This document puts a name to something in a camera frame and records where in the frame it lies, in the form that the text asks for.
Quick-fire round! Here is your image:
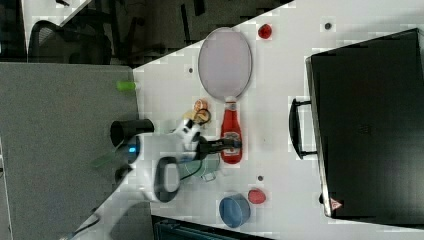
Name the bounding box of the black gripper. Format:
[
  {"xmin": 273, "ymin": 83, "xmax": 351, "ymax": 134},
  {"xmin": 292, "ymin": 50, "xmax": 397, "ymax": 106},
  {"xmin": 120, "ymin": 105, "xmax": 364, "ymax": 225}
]
[{"xmin": 196, "ymin": 137, "xmax": 242, "ymax": 159}]

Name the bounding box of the red ketchup bottle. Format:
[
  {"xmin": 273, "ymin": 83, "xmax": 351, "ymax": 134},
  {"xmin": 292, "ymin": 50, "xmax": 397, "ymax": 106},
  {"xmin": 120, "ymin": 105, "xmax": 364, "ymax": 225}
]
[{"xmin": 221, "ymin": 96, "xmax": 243, "ymax": 164}]

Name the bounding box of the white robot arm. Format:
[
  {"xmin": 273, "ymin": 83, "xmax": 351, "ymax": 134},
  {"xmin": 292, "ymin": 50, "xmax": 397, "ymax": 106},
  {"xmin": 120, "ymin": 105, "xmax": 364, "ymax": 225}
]
[{"xmin": 60, "ymin": 119, "xmax": 242, "ymax": 240}]

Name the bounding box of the green metal mug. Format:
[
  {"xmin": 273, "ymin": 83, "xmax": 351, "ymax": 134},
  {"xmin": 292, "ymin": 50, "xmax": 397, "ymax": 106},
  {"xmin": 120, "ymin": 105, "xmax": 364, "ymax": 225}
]
[{"xmin": 179, "ymin": 154, "xmax": 221, "ymax": 182}]

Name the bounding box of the peeled banana toy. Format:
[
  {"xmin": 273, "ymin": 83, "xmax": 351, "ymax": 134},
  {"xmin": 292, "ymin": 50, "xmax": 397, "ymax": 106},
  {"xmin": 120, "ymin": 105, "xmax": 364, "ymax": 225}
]
[{"xmin": 183, "ymin": 109, "xmax": 211, "ymax": 127}]

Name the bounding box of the orange slice toy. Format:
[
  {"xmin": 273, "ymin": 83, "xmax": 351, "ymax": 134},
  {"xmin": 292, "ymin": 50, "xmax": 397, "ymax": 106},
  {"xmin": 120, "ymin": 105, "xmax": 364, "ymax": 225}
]
[{"xmin": 194, "ymin": 99, "xmax": 208, "ymax": 111}]

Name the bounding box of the red strawberry near cup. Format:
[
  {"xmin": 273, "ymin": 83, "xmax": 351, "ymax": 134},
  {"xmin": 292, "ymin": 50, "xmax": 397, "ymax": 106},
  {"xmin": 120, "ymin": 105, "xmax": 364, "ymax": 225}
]
[{"xmin": 248, "ymin": 189, "xmax": 266, "ymax": 204}]

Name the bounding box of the blue cup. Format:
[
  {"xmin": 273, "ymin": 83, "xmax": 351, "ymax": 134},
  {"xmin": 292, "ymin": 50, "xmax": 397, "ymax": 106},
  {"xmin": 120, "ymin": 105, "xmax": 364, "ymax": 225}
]
[{"xmin": 219, "ymin": 194, "xmax": 251, "ymax": 228}]

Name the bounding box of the grey oval plate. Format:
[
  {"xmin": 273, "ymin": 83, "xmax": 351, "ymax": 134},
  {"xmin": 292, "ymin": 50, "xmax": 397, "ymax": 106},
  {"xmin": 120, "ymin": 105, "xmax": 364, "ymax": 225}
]
[{"xmin": 198, "ymin": 27, "xmax": 252, "ymax": 102}]

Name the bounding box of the black cylinder cup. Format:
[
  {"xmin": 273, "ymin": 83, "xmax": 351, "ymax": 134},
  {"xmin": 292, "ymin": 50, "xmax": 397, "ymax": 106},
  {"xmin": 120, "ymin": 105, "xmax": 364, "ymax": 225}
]
[{"xmin": 110, "ymin": 119, "xmax": 154, "ymax": 147}]

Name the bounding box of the red strawberry near plate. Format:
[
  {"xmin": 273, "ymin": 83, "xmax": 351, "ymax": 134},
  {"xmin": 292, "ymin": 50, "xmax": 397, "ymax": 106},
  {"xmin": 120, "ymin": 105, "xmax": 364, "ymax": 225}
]
[{"xmin": 258, "ymin": 24, "xmax": 272, "ymax": 39}]

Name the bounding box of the black toaster oven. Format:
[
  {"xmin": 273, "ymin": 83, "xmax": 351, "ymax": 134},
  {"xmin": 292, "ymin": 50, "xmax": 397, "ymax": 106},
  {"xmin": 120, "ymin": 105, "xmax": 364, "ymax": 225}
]
[{"xmin": 306, "ymin": 29, "xmax": 424, "ymax": 228}]

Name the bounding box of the black office chair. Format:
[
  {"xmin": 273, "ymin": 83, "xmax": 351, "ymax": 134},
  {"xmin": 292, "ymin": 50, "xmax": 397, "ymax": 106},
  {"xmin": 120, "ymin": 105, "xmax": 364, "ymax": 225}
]
[{"xmin": 27, "ymin": 0, "xmax": 167, "ymax": 67}]

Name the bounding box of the black oven door handle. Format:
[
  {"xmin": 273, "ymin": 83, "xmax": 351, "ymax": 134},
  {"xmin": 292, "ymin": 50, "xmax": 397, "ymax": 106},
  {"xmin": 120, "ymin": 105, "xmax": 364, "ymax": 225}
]
[{"xmin": 289, "ymin": 99, "xmax": 316, "ymax": 159}]

